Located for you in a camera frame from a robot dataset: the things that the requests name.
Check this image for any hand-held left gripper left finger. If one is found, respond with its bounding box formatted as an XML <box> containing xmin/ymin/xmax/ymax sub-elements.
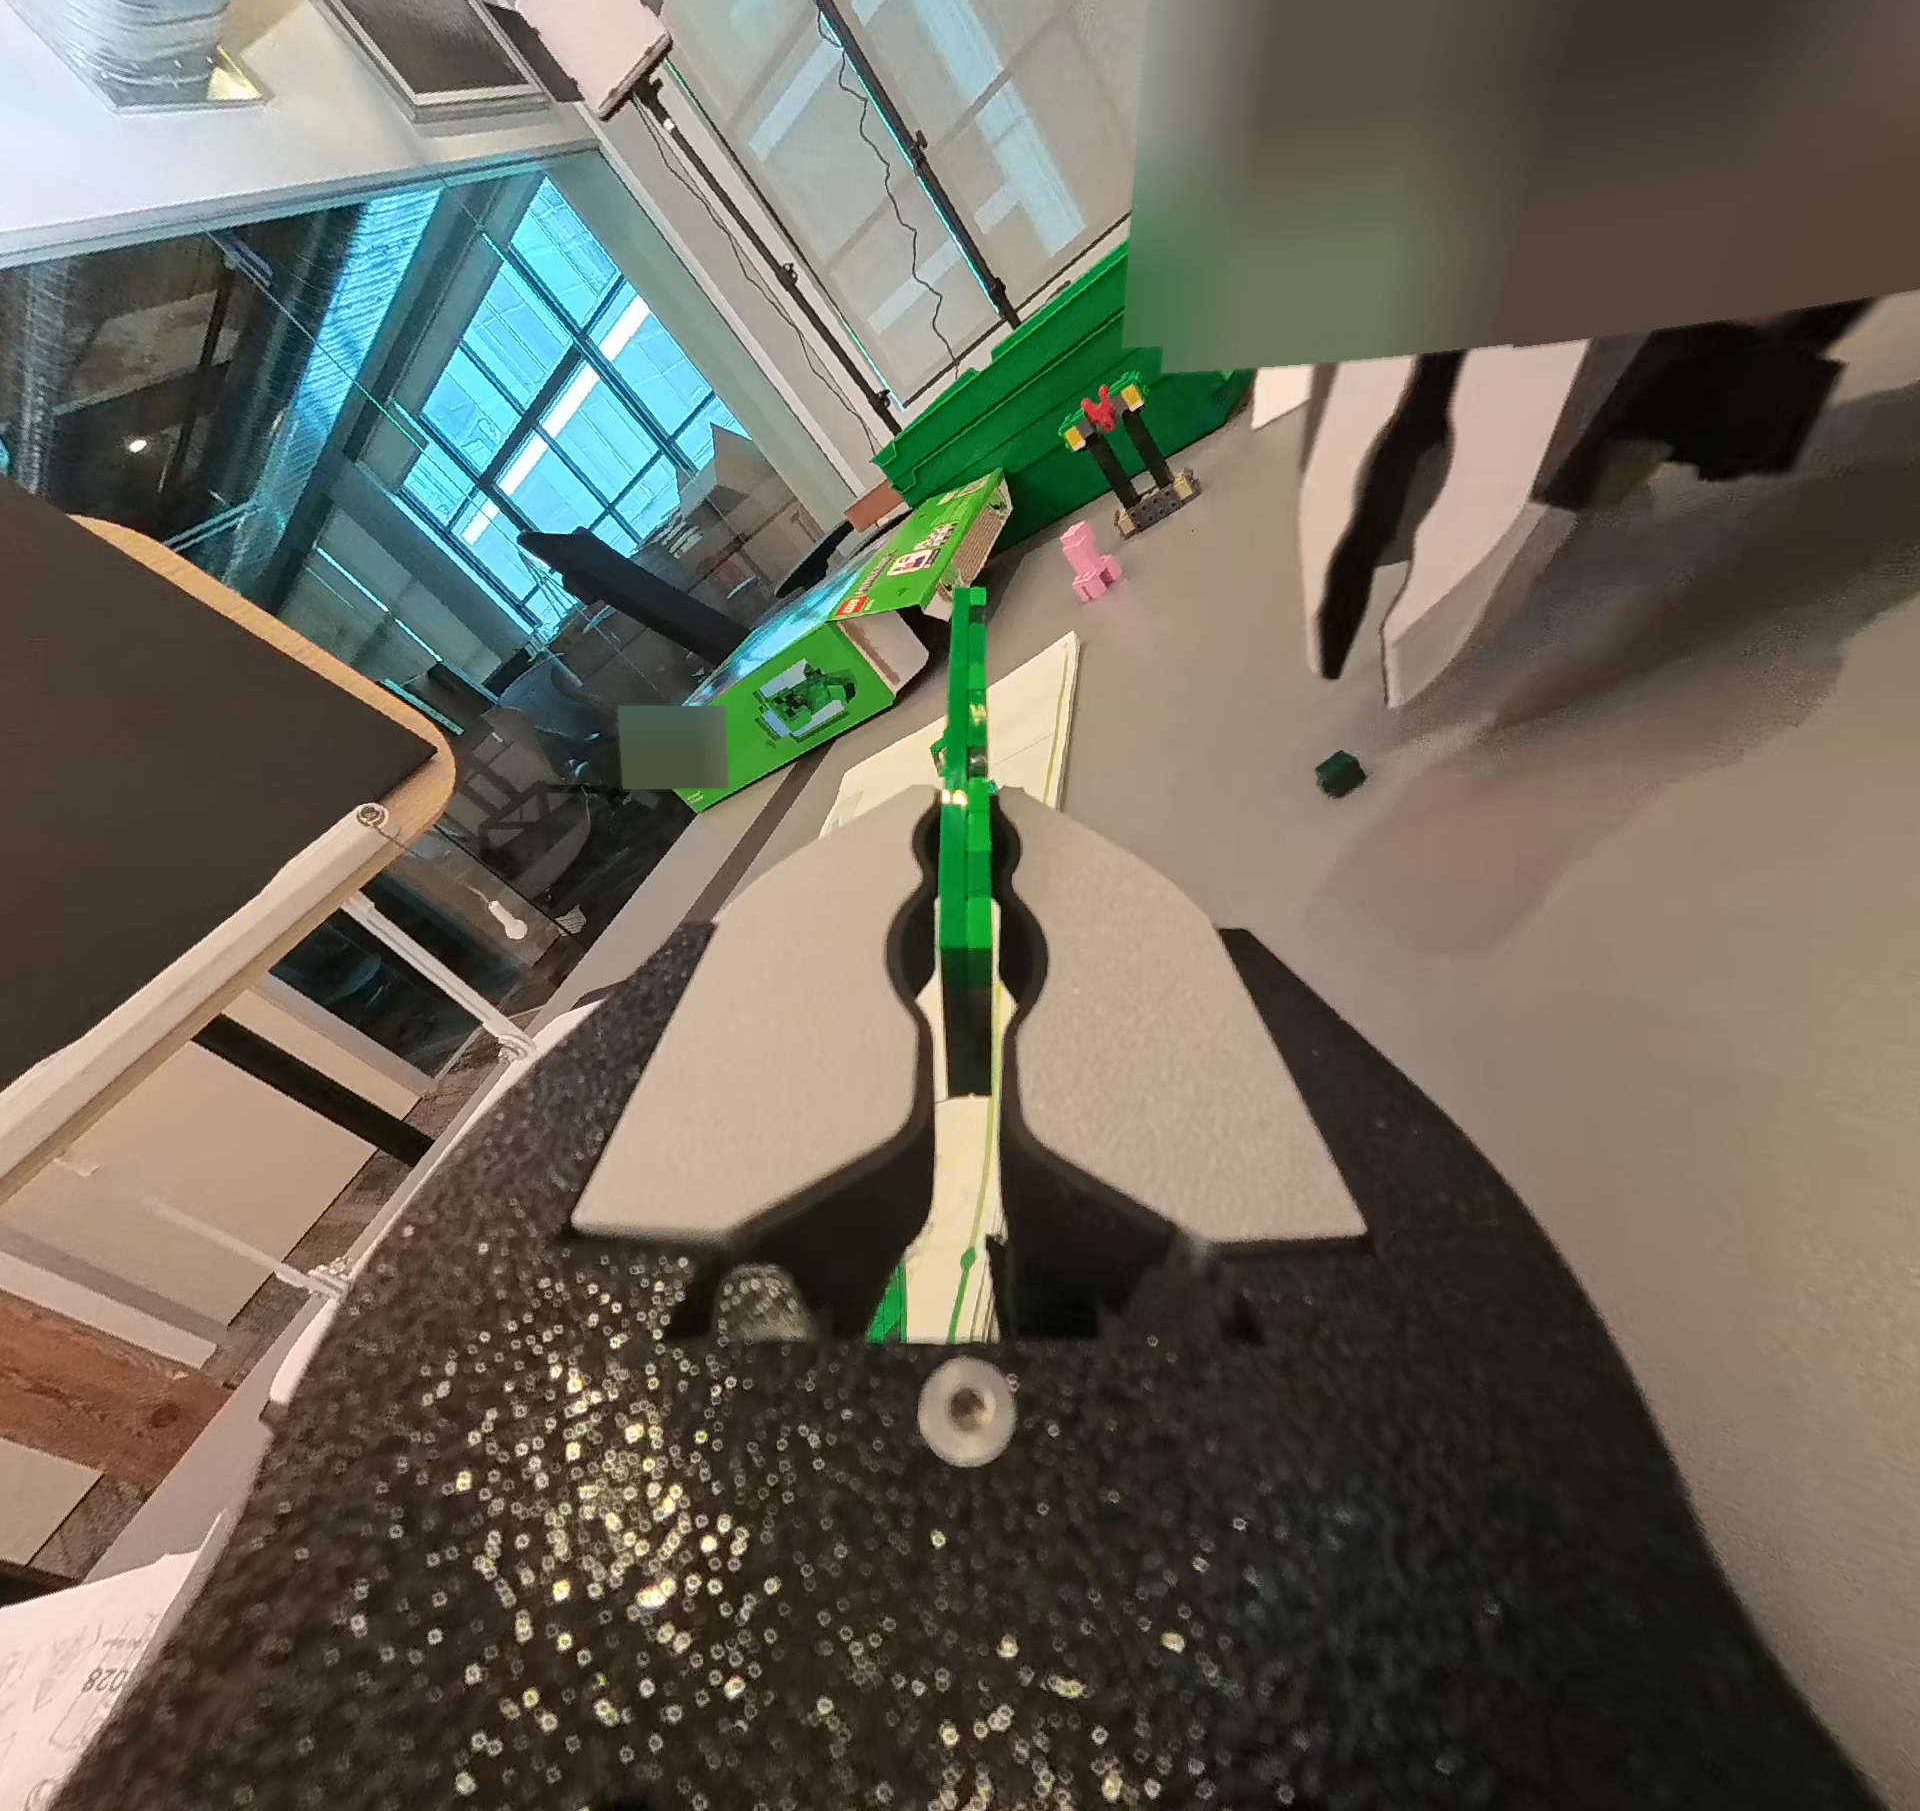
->
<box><xmin>571</xmin><ymin>790</ymin><xmax>939</xmax><ymax>1261</ymax></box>

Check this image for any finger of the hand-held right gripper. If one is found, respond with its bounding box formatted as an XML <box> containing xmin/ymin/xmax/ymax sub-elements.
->
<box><xmin>1379</xmin><ymin>338</ymin><xmax>1595</xmax><ymax>710</ymax></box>
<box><xmin>1297</xmin><ymin>354</ymin><xmax>1470</xmax><ymax>684</ymax></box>

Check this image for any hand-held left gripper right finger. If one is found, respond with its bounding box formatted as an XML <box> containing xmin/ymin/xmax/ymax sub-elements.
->
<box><xmin>998</xmin><ymin>796</ymin><xmax>1370</xmax><ymax>1261</ymax></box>

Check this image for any green brick plate assembly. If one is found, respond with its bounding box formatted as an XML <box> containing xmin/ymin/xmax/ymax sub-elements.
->
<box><xmin>931</xmin><ymin>585</ymin><xmax>999</xmax><ymax>1100</ymax></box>

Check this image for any grey desk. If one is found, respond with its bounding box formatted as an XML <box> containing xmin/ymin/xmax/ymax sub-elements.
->
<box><xmin>495</xmin><ymin>340</ymin><xmax>1920</xmax><ymax>1800</ymax></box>

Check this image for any black brick tower model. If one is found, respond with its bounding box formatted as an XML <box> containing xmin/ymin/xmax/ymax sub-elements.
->
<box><xmin>1062</xmin><ymin>379</ymin><xmax>1205</xmax><ymax>539</ymax></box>

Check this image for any green plastic bin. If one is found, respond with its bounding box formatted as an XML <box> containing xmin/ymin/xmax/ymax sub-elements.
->
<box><xmin>872</xmin><ymin>241</ymin><xmax>1255</xmax><ymax>553</ymax></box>

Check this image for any green toy set box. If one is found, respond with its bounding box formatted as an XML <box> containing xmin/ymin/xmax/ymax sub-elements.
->
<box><xmin>674</xmin><ymin>468</ymin><xmax>1014</xmax><ymax>813</ymax></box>

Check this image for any open building instruction booklet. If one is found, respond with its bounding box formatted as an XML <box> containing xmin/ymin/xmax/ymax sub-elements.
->
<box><xmin>817</xmin><ymin>630</ymin><xmax>1081</xmax><ymax>1346</ymax></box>

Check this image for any black office chair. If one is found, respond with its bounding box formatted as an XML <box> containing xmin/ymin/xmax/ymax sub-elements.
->
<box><xmin>517</xmin><ymin>529</ymin><xmax>752</xmax><ymax>657</ymax></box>

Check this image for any black board on white stand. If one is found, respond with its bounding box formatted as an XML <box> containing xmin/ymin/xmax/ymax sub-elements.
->
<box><xmin>0</xmin><ymin>476</ymin><xmax>534</xmax><ymax>1213</ymax></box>

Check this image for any crumpled white paper bag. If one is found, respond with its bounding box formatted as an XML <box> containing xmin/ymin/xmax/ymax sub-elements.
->
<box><xmin>0</xmin><ymin>1556</ymin><xmax>197</xmax><ymax>1811</ymax></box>

